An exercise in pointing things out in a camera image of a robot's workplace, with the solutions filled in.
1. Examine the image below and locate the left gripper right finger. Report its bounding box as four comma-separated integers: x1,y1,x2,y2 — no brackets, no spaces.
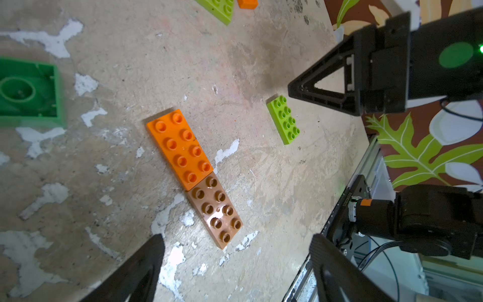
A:
309,234,392,302

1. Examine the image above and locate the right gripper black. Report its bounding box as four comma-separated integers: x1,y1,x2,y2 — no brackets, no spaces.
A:
288,8,482,117

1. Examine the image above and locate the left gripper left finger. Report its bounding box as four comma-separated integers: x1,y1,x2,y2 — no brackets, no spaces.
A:
83,234,165,301

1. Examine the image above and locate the tan lego brick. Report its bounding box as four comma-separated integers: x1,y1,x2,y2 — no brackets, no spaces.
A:
187,172,244,249

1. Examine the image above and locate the lime lego brick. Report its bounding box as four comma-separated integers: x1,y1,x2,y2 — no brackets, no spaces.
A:
267,96,301,145
196,0,234,26

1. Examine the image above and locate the orange lego brick long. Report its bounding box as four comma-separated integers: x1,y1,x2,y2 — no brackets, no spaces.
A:
237,0,259,10

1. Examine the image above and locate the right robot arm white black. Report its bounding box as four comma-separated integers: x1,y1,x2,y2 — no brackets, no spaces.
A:
288,8,482,259

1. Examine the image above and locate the dark green square lego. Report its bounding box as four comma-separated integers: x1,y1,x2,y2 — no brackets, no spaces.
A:
1,57,67,128

